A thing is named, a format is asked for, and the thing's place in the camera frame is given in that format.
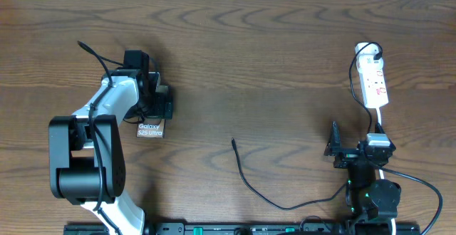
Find black USB charging cable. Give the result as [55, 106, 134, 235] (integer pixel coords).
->
[230, 41, 384, 212]

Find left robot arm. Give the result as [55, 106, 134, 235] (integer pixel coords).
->
[48, 50, 173, 234]

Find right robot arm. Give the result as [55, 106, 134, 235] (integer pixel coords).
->
[324, 122, 401, 234]

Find white power strip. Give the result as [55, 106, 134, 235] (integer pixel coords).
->
[355, 42, 388, 109]

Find white power strip cord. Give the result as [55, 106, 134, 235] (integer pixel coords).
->
[375, 107, 397, 235]

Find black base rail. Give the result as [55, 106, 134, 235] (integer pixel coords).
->
[62, 221, 420, 235]

